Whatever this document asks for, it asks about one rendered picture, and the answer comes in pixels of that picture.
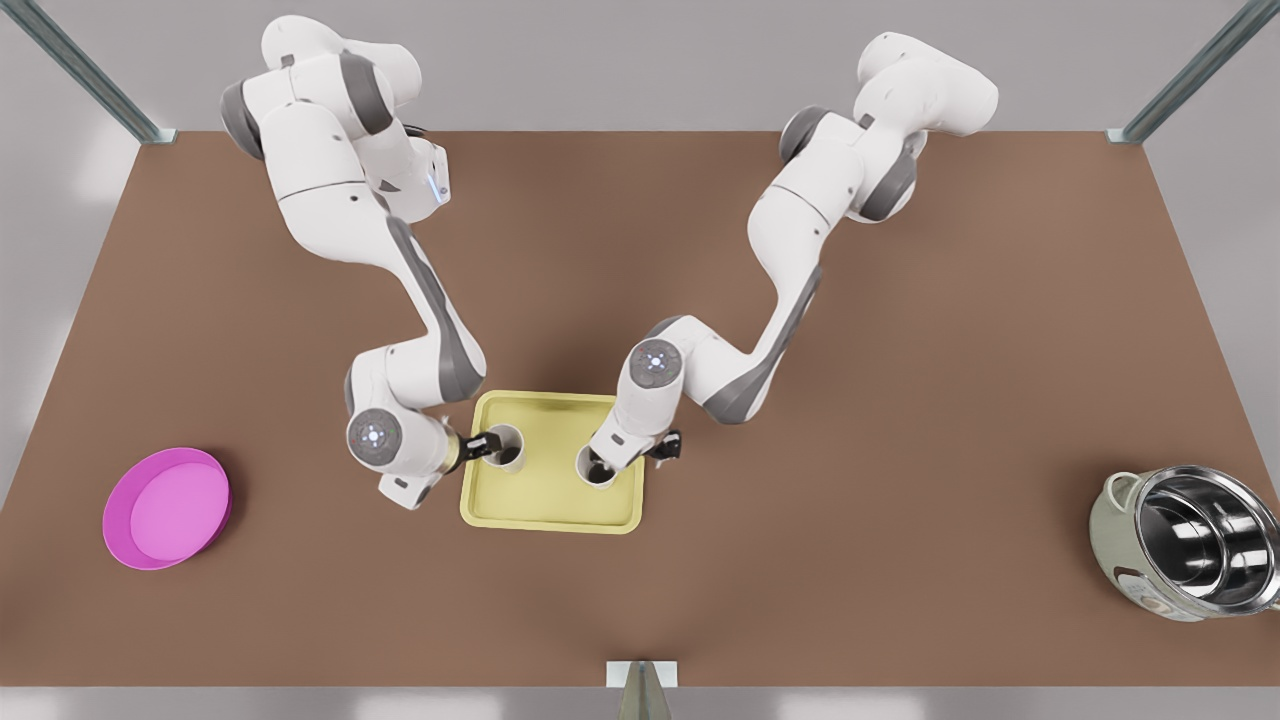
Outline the silver frame post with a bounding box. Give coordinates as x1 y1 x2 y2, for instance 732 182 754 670
0 0 177 145
606 660 679 720
1106 0 1280 145

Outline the steel pot with handles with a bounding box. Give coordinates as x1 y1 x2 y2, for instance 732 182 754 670
1088 465 1280 623

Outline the white cup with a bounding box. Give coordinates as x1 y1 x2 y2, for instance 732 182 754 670
574 446 619 491
482 424 527 475

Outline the yellow tray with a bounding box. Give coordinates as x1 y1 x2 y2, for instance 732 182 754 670
459 390 646 535

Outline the pink bowl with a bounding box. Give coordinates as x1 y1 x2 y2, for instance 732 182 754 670
102 447 233 571

